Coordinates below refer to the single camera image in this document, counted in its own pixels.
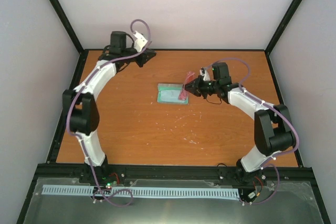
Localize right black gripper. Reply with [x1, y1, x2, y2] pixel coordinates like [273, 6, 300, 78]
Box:
[183, 76, 219, 100]

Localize red sunglasses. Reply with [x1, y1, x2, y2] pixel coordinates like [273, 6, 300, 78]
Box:
[178, 71, 195, 102]

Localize grey glasses case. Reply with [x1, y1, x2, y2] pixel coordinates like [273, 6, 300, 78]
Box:
[157, 83, 188, 105]

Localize light blue cleaning cloth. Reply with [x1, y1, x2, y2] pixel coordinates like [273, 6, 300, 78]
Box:
[159, 90, 184, 103]

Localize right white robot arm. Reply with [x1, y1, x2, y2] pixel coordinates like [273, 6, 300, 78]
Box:
[184, 62, 299, 184]

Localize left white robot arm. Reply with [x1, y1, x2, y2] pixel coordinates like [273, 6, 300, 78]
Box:
[62, 31, 156, 184]

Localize metal front plate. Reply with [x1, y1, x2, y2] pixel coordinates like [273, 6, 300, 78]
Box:
[24, 178, 323, 223]

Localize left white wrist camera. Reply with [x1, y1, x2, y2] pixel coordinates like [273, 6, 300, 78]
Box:
[133, 31, 151, 52]

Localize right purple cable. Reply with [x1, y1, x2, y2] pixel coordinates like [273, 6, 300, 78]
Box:
[204, 57, 300, 206]

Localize purple cable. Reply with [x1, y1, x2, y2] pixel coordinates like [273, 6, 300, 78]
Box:
[66, 19, 152, 207]
[204, 57, 300, 206]

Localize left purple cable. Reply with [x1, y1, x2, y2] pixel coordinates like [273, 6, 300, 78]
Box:
[66, 19, 152, 207]

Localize black aluminium frame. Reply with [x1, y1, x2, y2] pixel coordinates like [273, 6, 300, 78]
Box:
[15, 0, 332, 224]

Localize light blue slotted cable duct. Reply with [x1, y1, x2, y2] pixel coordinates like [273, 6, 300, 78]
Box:
[41, 185, 240, 200]

